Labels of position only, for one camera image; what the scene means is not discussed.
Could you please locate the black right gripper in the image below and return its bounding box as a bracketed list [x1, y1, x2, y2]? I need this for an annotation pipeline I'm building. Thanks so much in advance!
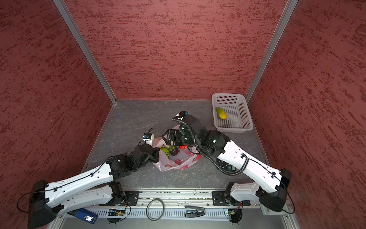
[163, 128, 202, 146]

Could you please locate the pink printed plastic bag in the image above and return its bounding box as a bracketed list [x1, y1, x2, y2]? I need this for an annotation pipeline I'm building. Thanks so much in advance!
[152, 137, 201, 172]

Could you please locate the yellow green mango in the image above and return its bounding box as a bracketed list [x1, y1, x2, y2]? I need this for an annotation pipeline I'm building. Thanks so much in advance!
[215, 107, 227, 120]

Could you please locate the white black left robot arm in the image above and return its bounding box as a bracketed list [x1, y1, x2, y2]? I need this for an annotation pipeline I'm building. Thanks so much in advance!
[28, 143, 160, 229]

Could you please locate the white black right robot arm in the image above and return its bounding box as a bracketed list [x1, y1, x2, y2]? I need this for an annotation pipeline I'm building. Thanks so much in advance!
[162, 113, 292, 212]

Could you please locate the white perforated plastic basket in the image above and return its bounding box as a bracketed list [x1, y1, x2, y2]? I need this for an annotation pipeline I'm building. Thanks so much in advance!
[212, 93, 254, 133]

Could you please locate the black desk calculator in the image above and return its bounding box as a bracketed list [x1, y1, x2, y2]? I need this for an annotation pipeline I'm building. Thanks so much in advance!
[216, 158, 237, 172]

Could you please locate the left small circuit board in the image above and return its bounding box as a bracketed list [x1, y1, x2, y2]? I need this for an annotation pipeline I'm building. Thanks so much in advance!
[107, 209, 126, 217]

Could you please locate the small circuit board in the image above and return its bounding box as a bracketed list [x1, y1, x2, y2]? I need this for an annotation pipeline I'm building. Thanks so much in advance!
[228, 209, 243, 224]
[107, 209, 126, 217]

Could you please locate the black stapler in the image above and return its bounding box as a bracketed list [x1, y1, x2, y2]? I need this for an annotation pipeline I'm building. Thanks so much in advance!
[185, 206, 205, 218]

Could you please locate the blue black box device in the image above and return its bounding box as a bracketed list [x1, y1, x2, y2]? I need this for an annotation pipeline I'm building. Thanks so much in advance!
[67, 209, 98, 224]

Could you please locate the right small circuit board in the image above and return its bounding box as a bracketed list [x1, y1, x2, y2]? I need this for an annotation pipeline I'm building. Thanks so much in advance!
[228, 209, 243, 224]

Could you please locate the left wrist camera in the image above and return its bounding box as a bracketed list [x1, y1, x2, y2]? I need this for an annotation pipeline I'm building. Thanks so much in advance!
[142, 132, 154, 146]

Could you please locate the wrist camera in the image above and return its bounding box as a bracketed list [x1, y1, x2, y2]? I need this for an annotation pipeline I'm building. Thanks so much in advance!
[142, 132, 154, 146]
[176, 111, 189, 118]

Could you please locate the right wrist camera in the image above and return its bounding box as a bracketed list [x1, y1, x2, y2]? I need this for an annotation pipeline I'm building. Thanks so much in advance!
[176, 111, 189, 118]

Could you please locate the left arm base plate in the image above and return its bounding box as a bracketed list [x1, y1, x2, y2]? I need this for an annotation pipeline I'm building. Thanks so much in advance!
[105, 190, 140, 206]

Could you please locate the black cable loop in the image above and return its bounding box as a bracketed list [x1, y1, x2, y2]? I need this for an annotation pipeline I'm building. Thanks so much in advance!
[146, 198, 165, 221]

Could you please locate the aluminium front rail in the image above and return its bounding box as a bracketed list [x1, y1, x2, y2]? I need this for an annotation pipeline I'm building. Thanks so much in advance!
[47, 188, 292, 221]

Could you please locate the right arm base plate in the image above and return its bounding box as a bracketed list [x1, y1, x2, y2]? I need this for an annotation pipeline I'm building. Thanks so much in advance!
[212, 191, 251, 207]

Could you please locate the aluminium corner post right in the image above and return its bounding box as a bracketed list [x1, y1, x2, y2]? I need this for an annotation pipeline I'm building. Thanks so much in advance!
[246, 0, 298, 103]

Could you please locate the aluminium corner post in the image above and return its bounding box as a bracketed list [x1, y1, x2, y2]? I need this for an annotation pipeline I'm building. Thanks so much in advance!
[246, 0, 298, 103]
[53, 0, 118, 106]

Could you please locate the aluminium corner post left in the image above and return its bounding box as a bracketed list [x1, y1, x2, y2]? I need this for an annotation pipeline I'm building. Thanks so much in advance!
[53, 0, 118, 106]

